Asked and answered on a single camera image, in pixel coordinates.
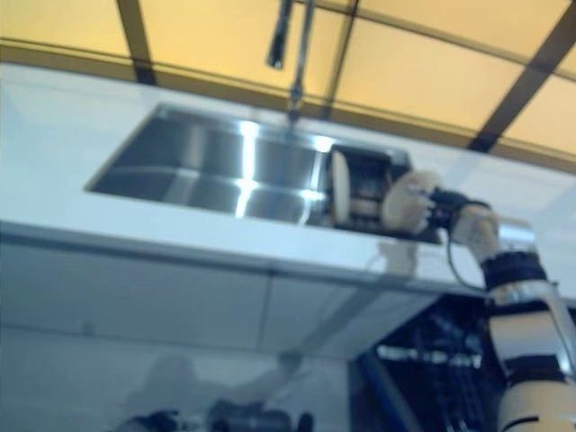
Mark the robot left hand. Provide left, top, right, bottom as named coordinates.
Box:
left=121, top=407, right=182, bottom=432

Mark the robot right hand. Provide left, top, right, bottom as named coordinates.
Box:
left=419, top=186, right=491, bottom=230

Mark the cream ceramic plate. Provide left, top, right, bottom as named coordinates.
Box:
left=382, top=169, right=441, bottom=236
left=330, top=149, right=356, bottom=230

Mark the white cabinet door beside dishwasher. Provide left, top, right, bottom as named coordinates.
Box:
left=264, top=268, right=434, bottom=357

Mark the black sink dish rack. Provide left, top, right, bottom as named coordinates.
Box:
left=330, top=143, right=445, bottom=247

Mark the wide white cabinet door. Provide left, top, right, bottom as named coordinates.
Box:
left=0, top=232, right=274, bottom=344

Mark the robot right leg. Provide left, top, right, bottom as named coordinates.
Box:
left=274, top=409, right=314, bottom=432

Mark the chrome gooseneck faucet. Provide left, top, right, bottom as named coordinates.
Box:
left=265, top=0, right=317, bottom=136

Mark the stainless steel sink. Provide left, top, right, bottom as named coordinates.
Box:
left=83, top=102, right=445, bottom=247

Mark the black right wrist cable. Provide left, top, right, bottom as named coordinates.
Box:
left=443, top=224, right=491, bottom=290

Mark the dishwasher wire rack with tines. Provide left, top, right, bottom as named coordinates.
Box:
left=376, top=310, right=508, bottom=432

